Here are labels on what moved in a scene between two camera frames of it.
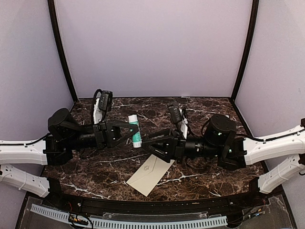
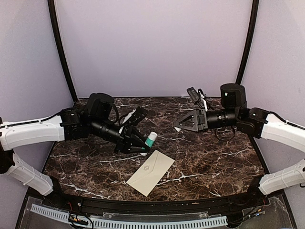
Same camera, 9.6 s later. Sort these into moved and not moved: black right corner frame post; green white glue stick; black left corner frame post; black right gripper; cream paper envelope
Moved: green white glue stick; black right gripper
Not moved: cream paper envelope; black left corner frame post; black right corner frame post
